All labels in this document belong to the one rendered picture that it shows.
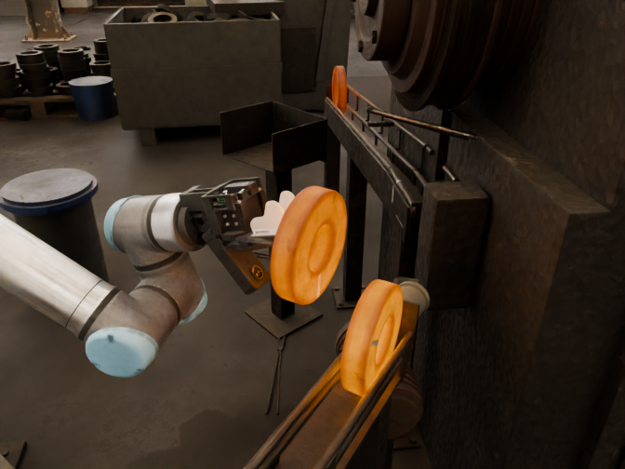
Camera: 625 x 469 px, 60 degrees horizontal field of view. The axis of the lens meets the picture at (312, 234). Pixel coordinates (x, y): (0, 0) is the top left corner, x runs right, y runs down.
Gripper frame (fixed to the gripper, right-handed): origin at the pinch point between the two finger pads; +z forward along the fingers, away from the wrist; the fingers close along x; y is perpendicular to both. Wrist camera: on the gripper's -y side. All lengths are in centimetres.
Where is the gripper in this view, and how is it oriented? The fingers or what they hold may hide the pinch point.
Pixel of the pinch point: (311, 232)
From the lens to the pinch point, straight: 71.0
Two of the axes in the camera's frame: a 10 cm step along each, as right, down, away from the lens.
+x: 4.8, -4.2, 7.7
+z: 8.4, -0.1, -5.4
